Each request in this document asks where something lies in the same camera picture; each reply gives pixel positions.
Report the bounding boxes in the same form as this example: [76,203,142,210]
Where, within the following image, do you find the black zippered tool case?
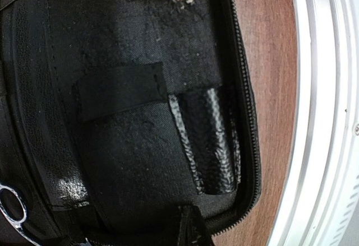
[1,0,261,245]

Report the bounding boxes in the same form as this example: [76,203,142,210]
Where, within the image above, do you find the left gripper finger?
[171,205,214,246]

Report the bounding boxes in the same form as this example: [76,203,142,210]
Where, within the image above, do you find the silver straight hair scissors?
[1,184,27,230]

